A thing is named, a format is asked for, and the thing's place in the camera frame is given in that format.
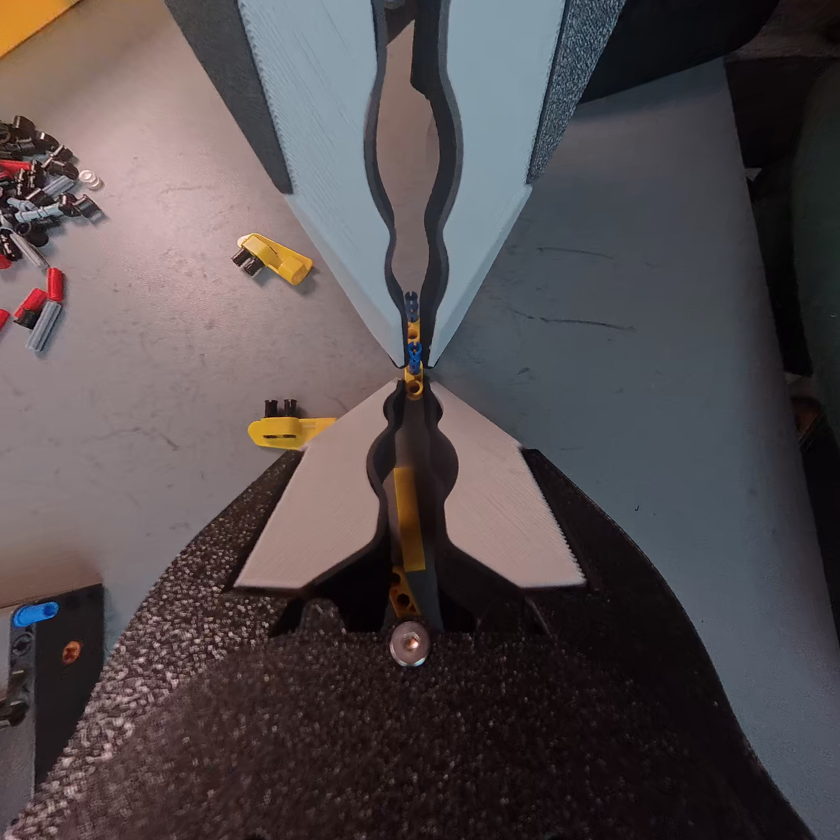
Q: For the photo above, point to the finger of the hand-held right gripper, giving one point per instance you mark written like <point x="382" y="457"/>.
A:
<point x="315" y="131"/>
<point x="499" y="131"/>

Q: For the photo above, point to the black and yellow lego assembly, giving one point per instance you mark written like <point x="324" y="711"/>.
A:
<point x="59" y="682"/>

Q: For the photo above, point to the yellow curved lego panel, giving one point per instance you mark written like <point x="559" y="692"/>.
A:
<point x="279" y="259"/>
<point x="282" y="431"/>

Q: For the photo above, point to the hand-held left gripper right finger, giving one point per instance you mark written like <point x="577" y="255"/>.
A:
<point x="512" y="525"/>

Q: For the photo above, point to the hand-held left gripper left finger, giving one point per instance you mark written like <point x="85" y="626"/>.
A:
<point x="308" y="525"/>

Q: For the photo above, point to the pile of small lego connectors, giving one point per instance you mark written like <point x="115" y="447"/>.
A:
<point x="39" y="197"/>

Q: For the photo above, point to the yellow plastic bin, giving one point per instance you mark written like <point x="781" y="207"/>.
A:
<point x="26" y="19"/>

